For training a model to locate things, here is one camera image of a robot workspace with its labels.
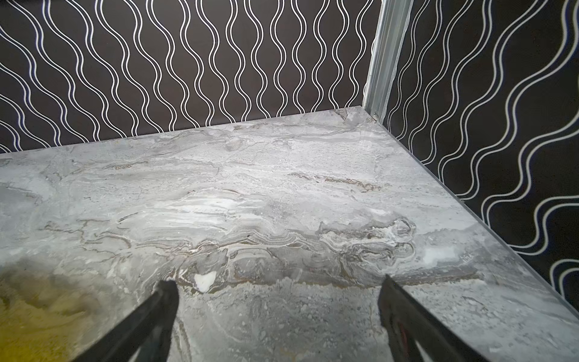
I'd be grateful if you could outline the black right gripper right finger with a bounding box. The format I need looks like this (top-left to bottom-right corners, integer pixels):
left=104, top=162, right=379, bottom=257
left=378, top=275, right=486, bottom=361

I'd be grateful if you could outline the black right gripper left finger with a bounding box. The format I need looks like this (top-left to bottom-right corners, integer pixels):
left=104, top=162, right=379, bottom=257
left=74, top=281, right=179, bottom=362

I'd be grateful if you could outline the aluminium corner post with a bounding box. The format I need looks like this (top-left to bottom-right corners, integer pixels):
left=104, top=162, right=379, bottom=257
left=363, top=0, right=413, bottom=122

